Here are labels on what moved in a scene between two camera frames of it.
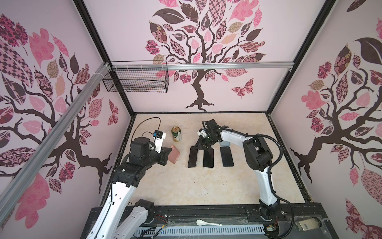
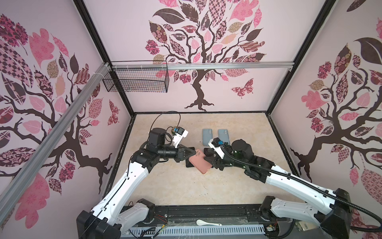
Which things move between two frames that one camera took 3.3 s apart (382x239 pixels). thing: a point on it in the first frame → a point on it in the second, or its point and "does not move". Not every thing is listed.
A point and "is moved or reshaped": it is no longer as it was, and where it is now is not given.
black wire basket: [150, 76] does not move
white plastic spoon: [201, 222] does not move
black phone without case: [193, 158] does not move
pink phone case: [174, 155] is moved or reshaped
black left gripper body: [155, 157] → [179, 149]
